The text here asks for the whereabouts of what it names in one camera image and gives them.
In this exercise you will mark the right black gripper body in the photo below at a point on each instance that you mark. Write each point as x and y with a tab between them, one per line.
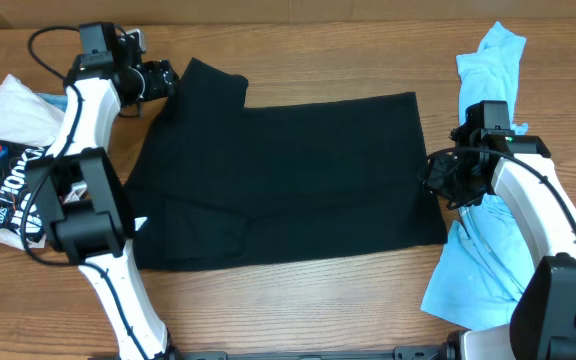
456	182

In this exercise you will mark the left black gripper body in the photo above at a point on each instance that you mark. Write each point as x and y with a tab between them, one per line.
148	82

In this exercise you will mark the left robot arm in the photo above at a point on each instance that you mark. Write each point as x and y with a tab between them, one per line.
83	209

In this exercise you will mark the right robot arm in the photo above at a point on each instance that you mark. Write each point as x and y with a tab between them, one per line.
490	158

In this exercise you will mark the light blue t-shirt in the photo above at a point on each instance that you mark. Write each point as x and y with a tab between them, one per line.
485	265

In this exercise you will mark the folded white garment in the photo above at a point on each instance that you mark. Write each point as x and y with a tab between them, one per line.
25	119

